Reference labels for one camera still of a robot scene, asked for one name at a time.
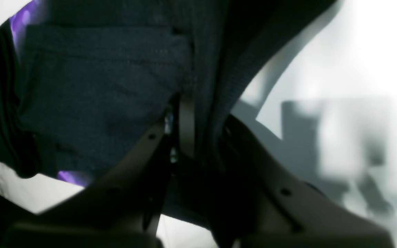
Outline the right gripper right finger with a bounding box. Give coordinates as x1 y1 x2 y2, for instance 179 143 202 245
220 116 395 248

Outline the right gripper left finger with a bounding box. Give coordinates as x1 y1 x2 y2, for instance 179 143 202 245
9 100 195 248

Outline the black T-shirt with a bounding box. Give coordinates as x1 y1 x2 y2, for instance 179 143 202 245
0 0 337 226

